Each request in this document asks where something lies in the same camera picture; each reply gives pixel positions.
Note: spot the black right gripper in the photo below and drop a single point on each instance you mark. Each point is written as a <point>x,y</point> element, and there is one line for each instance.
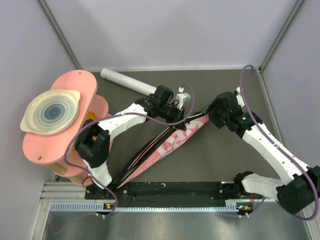
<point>212,107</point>

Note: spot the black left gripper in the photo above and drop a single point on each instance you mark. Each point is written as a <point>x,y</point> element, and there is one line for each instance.
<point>178,115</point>

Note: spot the pink racket cover bag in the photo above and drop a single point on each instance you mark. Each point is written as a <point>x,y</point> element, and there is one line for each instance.
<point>159,147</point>

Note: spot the white shuttlecock tube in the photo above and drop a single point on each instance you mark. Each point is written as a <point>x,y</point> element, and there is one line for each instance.
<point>127,82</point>

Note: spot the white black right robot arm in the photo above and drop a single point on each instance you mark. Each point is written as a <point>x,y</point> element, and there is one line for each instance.
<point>298,184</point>

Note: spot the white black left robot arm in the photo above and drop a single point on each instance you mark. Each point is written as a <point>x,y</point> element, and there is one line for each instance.
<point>93,143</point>

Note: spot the yellow plastic plate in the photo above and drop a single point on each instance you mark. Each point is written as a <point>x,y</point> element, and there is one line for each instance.
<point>91,117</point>

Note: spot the pink wooden shelf stand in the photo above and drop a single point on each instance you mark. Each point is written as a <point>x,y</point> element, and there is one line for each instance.
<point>48,151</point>

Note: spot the white blue ceramic dish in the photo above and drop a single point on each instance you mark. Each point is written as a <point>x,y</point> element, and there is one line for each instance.
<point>51,112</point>

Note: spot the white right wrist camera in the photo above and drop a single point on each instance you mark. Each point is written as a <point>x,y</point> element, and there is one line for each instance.
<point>239,97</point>

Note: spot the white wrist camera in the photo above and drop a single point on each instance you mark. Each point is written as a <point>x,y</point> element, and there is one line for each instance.
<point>182,96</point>
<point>239,97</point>

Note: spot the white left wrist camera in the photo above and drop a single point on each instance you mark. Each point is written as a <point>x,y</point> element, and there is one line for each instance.
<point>182,96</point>

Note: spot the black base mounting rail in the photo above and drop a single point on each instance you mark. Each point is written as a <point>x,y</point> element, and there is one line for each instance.
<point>179,194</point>

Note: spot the aluminium frame rail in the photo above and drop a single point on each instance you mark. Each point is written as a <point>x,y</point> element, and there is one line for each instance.
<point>104,220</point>

